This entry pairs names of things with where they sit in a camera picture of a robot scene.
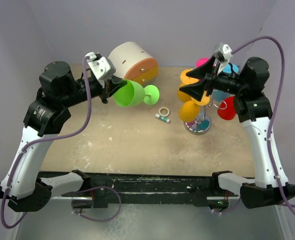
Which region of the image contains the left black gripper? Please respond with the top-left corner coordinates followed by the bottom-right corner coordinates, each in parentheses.
top-left (60, 73), bottom-right (127, 108)

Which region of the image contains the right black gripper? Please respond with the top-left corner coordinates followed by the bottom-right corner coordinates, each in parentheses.
top-left (180, 53), bottom-right (248, 101)

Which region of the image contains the orange wine glass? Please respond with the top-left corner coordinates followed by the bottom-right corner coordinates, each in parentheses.
top-left (178, 96), bottom-right (211, 122)
top-left (177, 69), bottom-right (199, 103)

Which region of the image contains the pink plastic wine glass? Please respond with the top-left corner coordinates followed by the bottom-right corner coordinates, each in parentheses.
top-left (195, 57), bottom-right (209, 68)

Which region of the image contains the green plastic wine glass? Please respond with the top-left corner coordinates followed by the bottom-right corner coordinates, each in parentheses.
top-left (113, 79), bottom-right (160, 108)

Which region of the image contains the blue plastic wine glass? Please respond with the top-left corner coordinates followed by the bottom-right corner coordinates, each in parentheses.
top-left (212, 63), bottom-right (239, 102)

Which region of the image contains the red plastic wine glass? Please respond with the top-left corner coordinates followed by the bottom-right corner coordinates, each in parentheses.
top-left (217, 96), bottom-right (236, 121)

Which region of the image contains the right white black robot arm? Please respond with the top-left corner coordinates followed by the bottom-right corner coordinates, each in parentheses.
top-left (179, 56), bottom-right (295, 209)

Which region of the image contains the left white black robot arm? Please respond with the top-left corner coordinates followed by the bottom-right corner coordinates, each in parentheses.
top-left (0, 57), bottom-right (125, 213)

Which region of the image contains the chrome wine glass rack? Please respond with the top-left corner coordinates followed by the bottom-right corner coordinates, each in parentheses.
top-left (183, 100), bottom-right (219, 135)

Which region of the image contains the round white drawer cabinet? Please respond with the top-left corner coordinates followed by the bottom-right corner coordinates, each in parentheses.
top-left (108, 41), bottom-right (159, 85)

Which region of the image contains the white tape roll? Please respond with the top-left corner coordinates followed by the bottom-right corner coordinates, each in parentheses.
top-left (158, 106), bottom-right (170, 117)

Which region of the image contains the small green white tube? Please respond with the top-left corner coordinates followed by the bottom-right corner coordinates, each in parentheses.
top-left (155, 113), bottom-right (170, 123)

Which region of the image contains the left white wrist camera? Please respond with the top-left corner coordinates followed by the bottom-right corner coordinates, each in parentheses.
top-left (85, 52), bottom-right (116, 86)

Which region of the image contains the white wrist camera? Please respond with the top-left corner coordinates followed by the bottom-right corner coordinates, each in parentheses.
top-left (85, 52), bottom-right (116, 86)
top-left (213, 42), bottom-right (233, 75)

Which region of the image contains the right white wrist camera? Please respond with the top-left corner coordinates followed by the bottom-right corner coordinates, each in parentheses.
top-left (213, 42), bottom-right (233, 75)

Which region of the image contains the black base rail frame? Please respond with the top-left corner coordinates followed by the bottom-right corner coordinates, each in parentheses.
top-left (38, 171), bottom-right (238, 210)

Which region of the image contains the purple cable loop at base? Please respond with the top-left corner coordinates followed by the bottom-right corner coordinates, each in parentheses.
top-left (71, 184), bottom-right (124, 222)

